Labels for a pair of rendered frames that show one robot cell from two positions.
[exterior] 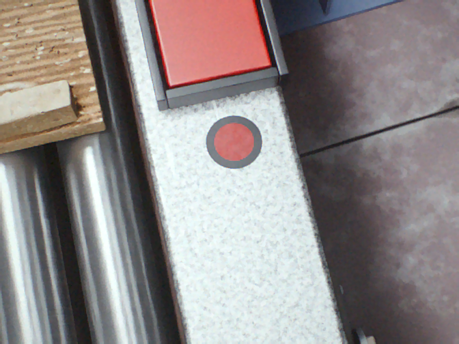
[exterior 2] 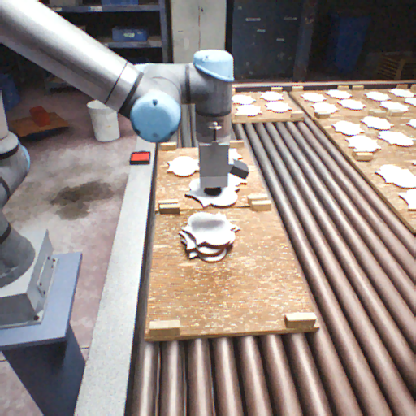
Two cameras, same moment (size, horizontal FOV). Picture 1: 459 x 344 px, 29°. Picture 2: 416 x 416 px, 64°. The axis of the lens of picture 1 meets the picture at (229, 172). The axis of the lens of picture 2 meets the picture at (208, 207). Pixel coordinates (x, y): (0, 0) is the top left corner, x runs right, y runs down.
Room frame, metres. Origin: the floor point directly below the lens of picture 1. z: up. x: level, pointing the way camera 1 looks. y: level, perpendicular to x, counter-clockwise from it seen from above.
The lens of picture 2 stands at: (1.32, 0.42, 1.52)
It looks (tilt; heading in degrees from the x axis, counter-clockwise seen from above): 36 degrees down; 187
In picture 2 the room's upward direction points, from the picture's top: straight up
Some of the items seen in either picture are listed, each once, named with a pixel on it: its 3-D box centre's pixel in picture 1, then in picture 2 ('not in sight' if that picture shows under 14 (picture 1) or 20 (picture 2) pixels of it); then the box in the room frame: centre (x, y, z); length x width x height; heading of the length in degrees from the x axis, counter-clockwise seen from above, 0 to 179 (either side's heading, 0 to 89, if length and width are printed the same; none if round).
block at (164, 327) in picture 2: not in sight; (165, 327); (0.95, 0.28, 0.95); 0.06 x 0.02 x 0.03; 101
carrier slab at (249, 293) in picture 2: not in sight; (223, 260); (0.74, 0.38, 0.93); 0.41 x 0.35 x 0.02; 11
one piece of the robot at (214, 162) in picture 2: not in sight; (223, 155); (0.66, 0.36, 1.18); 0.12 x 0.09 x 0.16; 101
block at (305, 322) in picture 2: not in sight; (300, 319); (0.90, 0.55, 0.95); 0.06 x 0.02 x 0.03; 101
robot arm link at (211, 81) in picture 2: not in sight; (211, 83); (0.66, 0.34, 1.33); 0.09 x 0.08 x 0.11; 100
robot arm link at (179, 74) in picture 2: not in sight; (161, 88); (0.69, 0.24, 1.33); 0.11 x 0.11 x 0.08; 10
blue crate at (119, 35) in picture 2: not in sight; (131, 33); (-3.95, -1.42, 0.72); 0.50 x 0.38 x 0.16; 100
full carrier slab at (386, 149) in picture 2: not in sight; (370, 132); (-0.09, 0.93, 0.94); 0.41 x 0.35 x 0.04; 11
